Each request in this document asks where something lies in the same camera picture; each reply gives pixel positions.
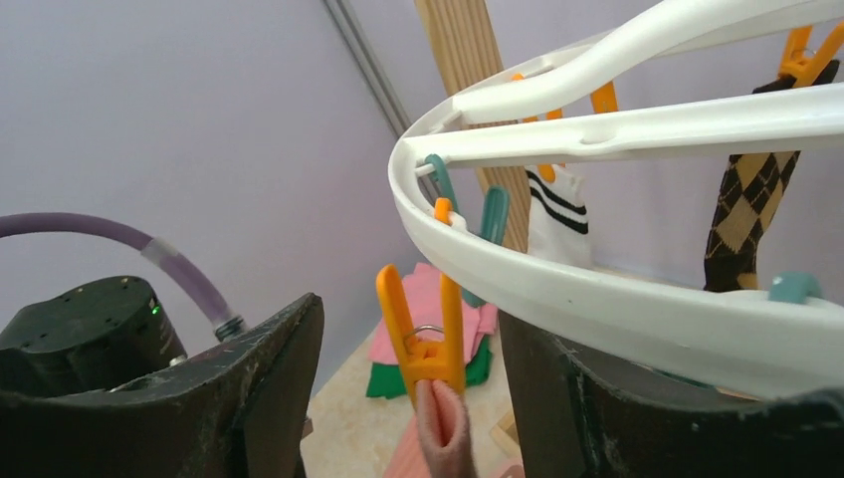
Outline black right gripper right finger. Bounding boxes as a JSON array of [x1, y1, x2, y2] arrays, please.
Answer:
[[499, 313, 843, 477]]

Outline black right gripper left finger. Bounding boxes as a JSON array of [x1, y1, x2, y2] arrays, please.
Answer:
[[1, 293, 324, 477]]

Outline pink teal sock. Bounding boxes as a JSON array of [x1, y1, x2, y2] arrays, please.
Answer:
[[383, 380, 478, 478]]

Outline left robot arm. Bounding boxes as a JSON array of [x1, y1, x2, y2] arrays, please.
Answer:
[[1, 276, 186, 397]]

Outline white round clip hanger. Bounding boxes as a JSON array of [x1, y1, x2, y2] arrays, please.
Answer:
[[387, 0, 844, 401]]

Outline wooden hanger rack stand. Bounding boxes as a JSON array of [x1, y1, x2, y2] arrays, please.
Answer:
[[388, 1, 766, 333]]

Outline orange clothes peg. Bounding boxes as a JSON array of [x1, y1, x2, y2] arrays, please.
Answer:
[[777, 22, 843, 88], [375, 265, 466, 402]]

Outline white black striped sock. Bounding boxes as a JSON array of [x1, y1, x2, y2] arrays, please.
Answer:
[[525, 164, 594, 269]]

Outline pink folded cloth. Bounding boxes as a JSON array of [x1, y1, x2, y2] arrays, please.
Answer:
[[368, 263, 498, 365]]

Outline teal clothes peg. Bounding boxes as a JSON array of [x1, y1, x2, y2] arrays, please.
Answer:
[[425, 153, 460, 213], [461, 185, 513, 310]]

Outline brown argyle sock right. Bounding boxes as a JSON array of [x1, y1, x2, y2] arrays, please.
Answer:
[[703, 59, 842, 294]]

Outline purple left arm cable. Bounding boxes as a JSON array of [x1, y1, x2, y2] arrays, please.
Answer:
[[0, 212, 247, 341]]

